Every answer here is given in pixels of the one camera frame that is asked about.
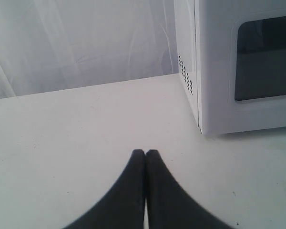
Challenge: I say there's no white microwave oven body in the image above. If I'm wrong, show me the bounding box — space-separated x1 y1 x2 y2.
174 0 199 126

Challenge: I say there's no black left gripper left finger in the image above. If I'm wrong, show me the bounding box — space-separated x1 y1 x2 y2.
66 149 146 229

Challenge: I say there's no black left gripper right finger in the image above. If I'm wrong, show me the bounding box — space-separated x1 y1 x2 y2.
146 149 229 229

